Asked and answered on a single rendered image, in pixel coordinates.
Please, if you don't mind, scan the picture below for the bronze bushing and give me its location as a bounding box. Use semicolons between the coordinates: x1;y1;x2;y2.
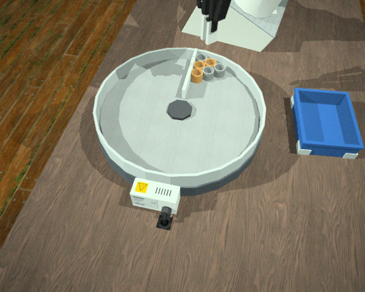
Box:
205;58;216;68
194;61;205;70
191;68;203;83

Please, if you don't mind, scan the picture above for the blue open crate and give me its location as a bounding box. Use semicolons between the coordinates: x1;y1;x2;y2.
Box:
290;88;364;159

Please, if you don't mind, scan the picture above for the grey metal bushing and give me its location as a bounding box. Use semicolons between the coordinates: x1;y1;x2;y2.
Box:
195;54;207;63
202;66;214;81
214;63;226;78

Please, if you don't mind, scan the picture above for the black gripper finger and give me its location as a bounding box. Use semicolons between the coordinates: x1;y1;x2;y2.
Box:
197;0;210;40
206;0;231;45

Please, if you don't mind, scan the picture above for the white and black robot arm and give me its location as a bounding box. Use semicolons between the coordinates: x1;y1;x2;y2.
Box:
234;0;282;18

